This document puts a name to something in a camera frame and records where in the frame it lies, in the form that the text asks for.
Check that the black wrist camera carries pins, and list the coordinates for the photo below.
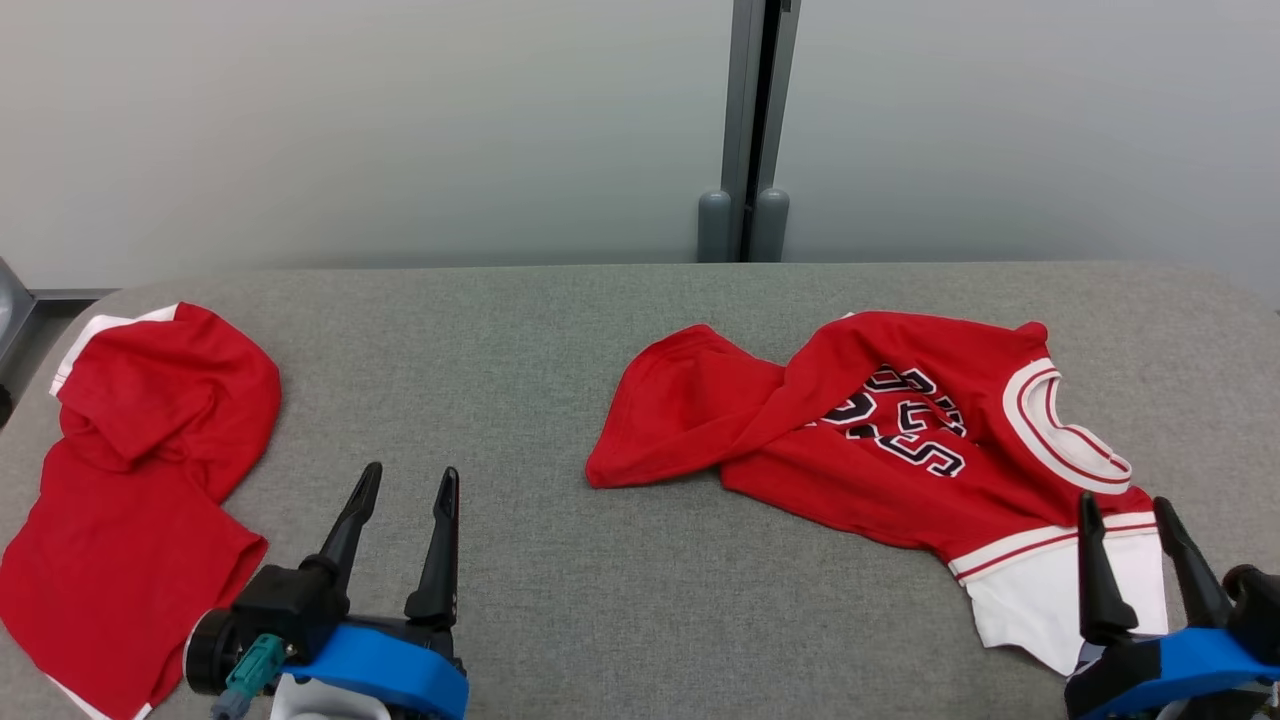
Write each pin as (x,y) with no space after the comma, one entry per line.
(1258,610)
(290,605)

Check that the grey metal frame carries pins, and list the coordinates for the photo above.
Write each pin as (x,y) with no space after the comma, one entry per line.
(12,300)

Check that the teal left camera connector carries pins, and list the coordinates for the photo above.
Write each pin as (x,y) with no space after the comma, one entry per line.
(252,670)

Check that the red white jersey shirt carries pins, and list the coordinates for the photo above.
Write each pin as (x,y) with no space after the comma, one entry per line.
(800,440)

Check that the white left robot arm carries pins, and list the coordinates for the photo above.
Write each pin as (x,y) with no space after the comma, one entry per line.
(325,702)

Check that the grey wall base rail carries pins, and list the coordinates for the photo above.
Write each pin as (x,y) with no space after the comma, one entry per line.
(75,296)

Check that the black caster wheel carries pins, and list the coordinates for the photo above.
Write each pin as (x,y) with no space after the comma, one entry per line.
(4,405)

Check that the blue black right camera bracket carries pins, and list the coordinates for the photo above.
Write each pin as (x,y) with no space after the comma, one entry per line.
(1180,660)

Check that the grey partition post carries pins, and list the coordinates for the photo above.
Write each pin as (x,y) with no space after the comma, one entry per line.
(745,100)

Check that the grey cylindrical post foot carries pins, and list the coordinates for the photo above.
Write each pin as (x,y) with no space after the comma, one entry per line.
(714,230)
(771,228)

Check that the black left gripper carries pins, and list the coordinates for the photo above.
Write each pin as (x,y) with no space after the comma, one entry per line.
(210,650)

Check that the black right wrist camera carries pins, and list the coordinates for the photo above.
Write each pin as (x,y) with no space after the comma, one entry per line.
(1258,610)

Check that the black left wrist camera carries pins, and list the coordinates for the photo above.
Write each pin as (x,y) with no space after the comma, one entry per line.
(290,605)

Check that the blue left camera bracket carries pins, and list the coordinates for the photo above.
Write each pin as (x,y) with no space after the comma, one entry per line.
(390,670)

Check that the red shorts white hem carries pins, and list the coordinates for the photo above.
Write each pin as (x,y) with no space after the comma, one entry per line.
(140,520)

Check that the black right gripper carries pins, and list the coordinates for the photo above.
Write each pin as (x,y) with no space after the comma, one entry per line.
(1230,708)

